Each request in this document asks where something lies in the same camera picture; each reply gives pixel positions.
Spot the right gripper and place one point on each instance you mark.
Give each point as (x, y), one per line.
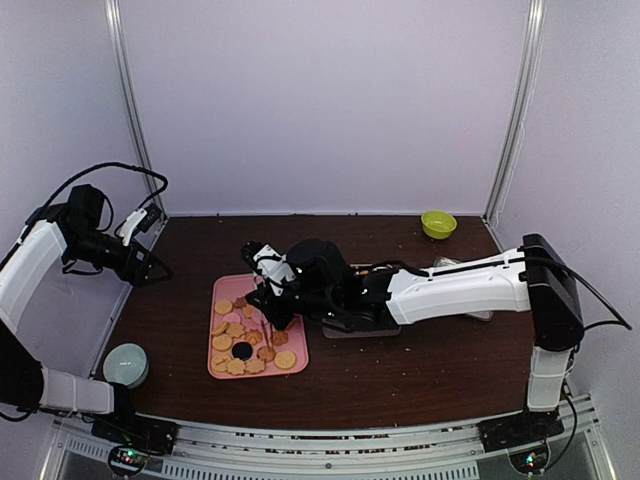
(267, 308)

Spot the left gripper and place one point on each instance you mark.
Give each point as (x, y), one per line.
(136, 276)

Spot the metal serving tongs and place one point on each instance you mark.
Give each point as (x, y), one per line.
(266, 329)

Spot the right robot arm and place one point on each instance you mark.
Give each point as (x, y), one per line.
(313, 280)

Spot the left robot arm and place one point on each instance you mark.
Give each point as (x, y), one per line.
(57, 285)

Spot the white divided cookie tin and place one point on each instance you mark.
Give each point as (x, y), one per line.
(334, 331)

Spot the round tan cookie bottom right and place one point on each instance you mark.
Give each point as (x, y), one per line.
(285, 360)

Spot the pink plastic tray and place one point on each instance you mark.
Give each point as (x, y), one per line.
(233, 320)

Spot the black sandwich cookie lower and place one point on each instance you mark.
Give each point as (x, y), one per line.
(242, 351)

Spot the flower shaped tan cookie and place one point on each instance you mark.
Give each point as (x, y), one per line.
(255, 366)

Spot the green plastic bowl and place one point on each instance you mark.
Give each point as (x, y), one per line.
(438, 225)

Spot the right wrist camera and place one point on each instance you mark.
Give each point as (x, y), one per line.
(266, 263)

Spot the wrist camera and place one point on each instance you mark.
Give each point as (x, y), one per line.
(139, 221)
(266, 263)

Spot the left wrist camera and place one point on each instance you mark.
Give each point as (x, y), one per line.
(139, 221)

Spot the left frame post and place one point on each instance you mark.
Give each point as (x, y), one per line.
(118, 41)

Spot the frame post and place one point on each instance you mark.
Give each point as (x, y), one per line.
(514, 136)
(118, 41)

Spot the right frame post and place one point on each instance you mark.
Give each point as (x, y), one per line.
(514, 136)

